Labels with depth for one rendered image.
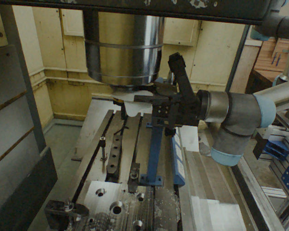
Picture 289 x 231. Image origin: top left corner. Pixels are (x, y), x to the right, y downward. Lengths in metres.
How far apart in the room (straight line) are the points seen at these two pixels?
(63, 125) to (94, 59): 1.48
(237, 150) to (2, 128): 0.73
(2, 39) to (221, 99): 0.69
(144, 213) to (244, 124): 0.41
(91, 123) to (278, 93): 1.21
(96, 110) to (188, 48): 0.85
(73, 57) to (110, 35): 1.26
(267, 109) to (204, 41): 1.04
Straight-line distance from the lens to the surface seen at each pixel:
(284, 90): 0.64
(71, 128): 1.77
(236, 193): 1.26
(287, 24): 0.86
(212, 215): 1.01
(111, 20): 0.32
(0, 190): 0.87
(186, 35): 1.41
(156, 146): 0.70
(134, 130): 1.13
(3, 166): 0.84
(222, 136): 0.49
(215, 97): 0.42
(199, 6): 0.27
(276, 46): 3.36
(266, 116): 0.47
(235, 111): 0.44
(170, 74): 0.97
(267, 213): 1.08
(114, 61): 0.33
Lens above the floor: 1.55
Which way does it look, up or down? 30 degrees down
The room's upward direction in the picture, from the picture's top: 5 degrees clockwise
